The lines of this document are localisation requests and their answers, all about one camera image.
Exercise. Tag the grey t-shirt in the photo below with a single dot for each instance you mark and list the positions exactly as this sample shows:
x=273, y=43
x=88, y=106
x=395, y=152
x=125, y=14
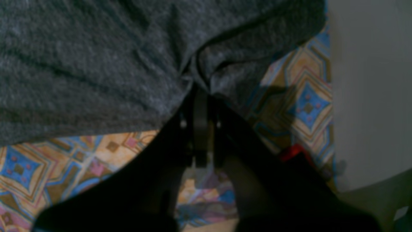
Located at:
x=90, y=67

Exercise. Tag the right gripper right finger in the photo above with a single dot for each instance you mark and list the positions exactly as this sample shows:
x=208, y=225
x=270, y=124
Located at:
x=273, y=195

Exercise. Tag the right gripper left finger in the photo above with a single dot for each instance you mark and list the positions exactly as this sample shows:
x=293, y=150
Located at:
x=143, y=194

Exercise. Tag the red clamp bottom right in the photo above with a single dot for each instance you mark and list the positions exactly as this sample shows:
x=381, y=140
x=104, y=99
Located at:
x=293, y=151

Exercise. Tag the patterned tablecloth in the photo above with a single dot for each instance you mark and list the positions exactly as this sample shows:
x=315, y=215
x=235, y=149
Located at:
x=291, y=105

